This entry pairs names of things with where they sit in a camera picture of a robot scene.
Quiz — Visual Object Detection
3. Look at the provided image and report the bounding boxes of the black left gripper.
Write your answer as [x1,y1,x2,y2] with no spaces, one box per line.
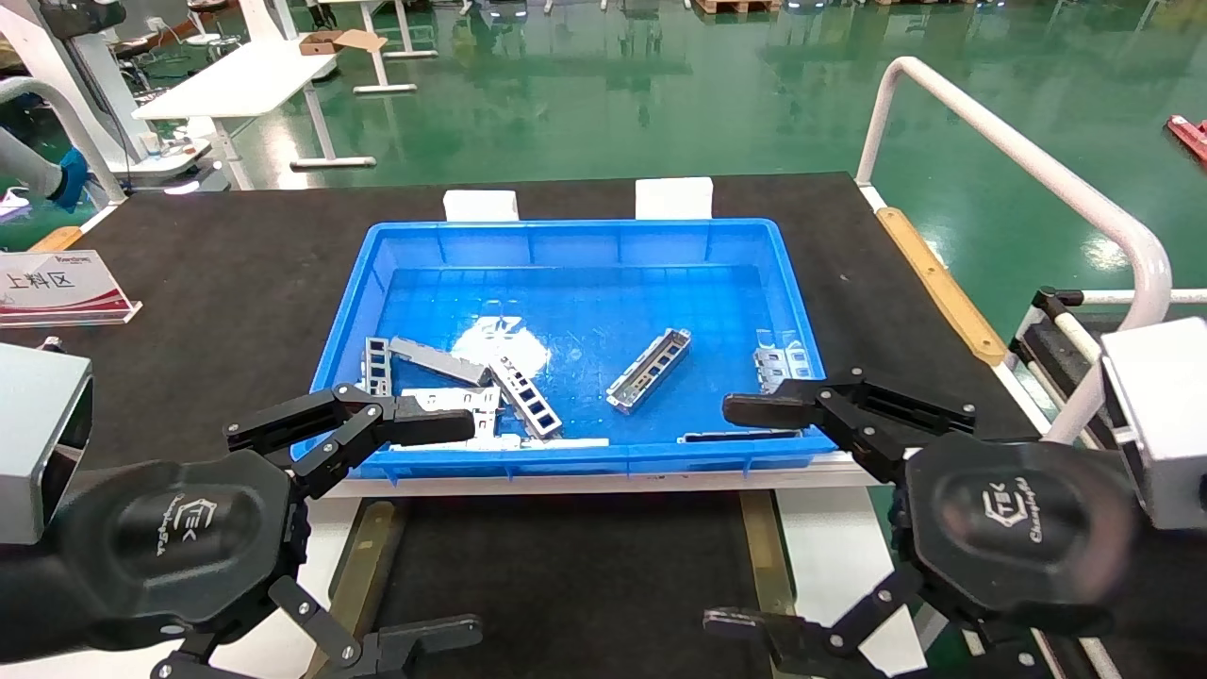
[52,382,484,679]

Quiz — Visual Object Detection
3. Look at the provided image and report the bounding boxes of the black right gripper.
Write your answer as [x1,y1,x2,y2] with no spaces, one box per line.
[703,368,1144,679]

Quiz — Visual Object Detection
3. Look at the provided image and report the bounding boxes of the windowed U-channel metal bracket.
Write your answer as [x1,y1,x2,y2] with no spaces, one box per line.
[605,327,692,415]

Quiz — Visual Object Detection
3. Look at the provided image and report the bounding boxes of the black container tray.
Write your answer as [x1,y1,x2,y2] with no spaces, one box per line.
[325,489,801,679]

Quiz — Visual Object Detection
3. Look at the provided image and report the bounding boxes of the grey metal brackets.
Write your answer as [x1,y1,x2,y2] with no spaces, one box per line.
[401,387,502,438]

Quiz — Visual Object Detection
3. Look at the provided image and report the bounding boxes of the long grey metal channel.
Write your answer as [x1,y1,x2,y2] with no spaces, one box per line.
[389,337,491,388]

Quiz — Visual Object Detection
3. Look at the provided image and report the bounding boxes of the long thin metal strip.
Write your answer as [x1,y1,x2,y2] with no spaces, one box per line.
[389,435,611,453]

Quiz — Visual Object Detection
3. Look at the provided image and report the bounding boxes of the yellow wooden edge strip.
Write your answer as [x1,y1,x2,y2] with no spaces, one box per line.
[875,206,1010,369]
[26,224,88,254]

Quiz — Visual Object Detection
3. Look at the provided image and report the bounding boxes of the blue plastic bin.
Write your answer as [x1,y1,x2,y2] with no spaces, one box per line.
[292,217,838,484]

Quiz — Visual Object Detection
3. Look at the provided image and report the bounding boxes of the acrylic sign with red print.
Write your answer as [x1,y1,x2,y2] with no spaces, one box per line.
[0,249,144,328]

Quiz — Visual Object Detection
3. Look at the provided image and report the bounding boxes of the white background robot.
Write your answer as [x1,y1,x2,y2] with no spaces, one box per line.
[0,0,227,196]

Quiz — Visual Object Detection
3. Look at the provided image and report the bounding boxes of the white table with metal legs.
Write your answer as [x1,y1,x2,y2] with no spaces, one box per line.
[335,0,439,95]

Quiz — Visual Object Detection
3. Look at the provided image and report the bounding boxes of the white background table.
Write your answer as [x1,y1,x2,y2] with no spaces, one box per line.
[132,38,378,190]

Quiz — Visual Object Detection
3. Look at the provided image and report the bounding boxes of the black conveyor belt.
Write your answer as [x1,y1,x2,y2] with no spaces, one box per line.
[0,75,128,204]

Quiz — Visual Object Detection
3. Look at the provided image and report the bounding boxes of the cardboard box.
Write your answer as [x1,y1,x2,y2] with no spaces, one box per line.
[299,28,389,56]

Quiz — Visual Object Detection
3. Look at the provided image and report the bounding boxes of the red orange floor object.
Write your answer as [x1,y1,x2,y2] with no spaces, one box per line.
[1166,115,1207,168]

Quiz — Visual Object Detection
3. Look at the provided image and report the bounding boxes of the dark thin metal bracket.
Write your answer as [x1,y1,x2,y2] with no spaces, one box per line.
[677,428,804,444]

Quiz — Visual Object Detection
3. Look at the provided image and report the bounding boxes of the slim ladder metal bracket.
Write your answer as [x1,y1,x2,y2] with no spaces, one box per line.
[361,336,393,397]

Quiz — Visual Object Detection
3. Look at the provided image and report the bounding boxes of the perforated metal bracket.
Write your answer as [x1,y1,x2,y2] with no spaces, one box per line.
[752,328,814,394]

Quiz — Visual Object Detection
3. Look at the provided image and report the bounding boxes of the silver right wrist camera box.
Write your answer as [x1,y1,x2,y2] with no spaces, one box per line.
[1099,316,1207,532]

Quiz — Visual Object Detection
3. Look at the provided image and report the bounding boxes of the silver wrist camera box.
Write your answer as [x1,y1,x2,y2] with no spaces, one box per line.
[1099,316,1207,532]
[0,341,95,546]

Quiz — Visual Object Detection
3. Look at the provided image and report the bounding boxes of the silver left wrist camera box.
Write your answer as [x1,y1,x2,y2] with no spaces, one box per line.
[0,341,95,546]

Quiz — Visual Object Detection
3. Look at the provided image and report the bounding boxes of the white tubular guard rail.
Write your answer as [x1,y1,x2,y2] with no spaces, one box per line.
[853,55,1175,446]

